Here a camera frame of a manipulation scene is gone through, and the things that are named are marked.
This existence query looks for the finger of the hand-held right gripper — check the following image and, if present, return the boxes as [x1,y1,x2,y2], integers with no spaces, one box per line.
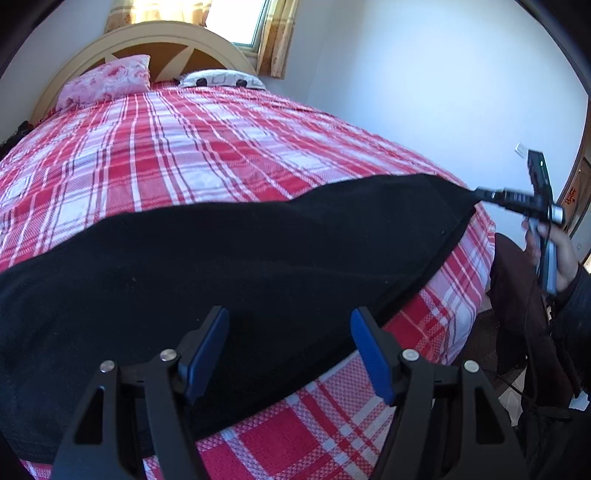
[471,186,508,208]

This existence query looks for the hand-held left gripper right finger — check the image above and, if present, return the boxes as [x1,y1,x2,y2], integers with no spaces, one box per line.
[350,306,532,480]

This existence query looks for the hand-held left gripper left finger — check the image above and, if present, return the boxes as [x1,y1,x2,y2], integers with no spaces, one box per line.
[50,305,230,480]

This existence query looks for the black pants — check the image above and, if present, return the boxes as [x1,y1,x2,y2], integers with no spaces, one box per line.
[0,174,477,464]

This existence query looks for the person's right forearm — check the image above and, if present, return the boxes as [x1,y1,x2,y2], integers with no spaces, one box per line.
[549,264,591,398]

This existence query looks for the person's right hand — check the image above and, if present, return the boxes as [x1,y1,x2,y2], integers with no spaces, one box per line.
[522,217,581,294]

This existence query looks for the person's dark trousers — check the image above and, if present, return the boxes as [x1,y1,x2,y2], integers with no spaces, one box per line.
[487,233,591,480]

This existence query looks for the red plaid bed blanket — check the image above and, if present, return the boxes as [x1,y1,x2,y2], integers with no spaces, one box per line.
[0,82,497,480]

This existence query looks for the yellow patterned curtain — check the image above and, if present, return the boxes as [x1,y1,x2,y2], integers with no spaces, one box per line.
[256,0,301,79]
[104,0,213,34]

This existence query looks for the white patterned pillow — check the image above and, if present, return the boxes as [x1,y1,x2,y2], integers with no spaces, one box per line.
[179,69,267,90]

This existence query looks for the pink floral pillow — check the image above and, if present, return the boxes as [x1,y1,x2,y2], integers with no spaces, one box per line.
[54,54,151,112]

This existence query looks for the dark cloth pile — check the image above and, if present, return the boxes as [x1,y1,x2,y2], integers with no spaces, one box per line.
[0,119,34,155]

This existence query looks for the window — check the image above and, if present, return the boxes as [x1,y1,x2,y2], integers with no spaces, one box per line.
[205,0,271,52]

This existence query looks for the beige wooden headboard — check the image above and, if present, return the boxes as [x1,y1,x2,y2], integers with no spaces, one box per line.
[30,22,257,125]

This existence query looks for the wooden door frame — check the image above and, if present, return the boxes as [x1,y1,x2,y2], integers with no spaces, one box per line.
[556,147,591,266]

